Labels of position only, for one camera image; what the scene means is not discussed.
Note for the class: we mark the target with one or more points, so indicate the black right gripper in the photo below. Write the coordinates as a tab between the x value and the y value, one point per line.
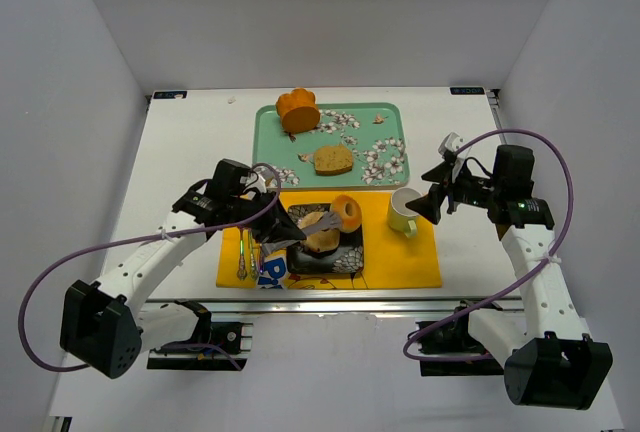
445	192

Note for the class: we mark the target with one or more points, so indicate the pale yellow mug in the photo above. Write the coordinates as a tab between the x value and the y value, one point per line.
399	217

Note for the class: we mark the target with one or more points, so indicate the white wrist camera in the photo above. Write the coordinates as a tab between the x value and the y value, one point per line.
450	144

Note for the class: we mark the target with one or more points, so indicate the large orange bread loaf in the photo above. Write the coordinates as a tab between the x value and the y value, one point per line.
298	111

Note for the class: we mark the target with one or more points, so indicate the black floral square plate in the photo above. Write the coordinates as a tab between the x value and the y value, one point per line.
347	258

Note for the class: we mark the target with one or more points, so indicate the orange glazed donut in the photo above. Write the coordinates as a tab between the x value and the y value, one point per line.
349	212

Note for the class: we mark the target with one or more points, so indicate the aluminium front rail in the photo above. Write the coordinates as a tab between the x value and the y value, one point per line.
232	323

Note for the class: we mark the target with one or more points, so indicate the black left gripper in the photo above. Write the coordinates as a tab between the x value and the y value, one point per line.
270	214

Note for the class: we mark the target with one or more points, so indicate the iridescent spoon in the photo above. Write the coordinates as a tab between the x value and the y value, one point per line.
254	269

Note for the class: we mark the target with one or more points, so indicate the pale glazed bagel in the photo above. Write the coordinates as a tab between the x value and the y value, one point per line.
321	241

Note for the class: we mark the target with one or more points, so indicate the yellow placemat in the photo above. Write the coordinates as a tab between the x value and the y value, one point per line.
391	260

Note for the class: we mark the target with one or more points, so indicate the iridescent knife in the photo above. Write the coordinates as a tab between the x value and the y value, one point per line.
260	260

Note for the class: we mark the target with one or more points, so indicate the iridescent fork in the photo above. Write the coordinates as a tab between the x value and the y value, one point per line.
242	272

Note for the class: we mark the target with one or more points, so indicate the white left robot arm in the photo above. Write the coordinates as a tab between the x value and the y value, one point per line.
105	324

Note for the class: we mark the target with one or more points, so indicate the green floral tray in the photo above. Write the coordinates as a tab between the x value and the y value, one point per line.
372	132

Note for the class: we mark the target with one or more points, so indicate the brown bread slice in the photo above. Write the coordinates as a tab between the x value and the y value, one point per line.
333	160

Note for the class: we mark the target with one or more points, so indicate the silver metal tongs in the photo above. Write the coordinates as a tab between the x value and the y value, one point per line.
329	220

